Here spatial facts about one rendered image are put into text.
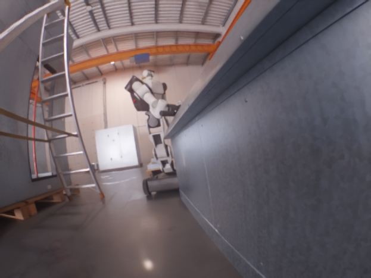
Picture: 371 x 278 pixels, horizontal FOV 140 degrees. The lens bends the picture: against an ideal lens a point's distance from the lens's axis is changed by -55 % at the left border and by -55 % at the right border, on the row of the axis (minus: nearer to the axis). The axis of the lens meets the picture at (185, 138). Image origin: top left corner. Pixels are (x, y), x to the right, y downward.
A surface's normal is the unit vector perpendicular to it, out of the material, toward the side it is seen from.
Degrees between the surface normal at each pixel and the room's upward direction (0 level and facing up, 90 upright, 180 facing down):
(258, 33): 180
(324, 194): 90
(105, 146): 90
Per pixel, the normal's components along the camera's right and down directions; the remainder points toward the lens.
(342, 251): -0.96, 0.15
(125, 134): 0.16, -0.09
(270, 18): 0.18, 0.98
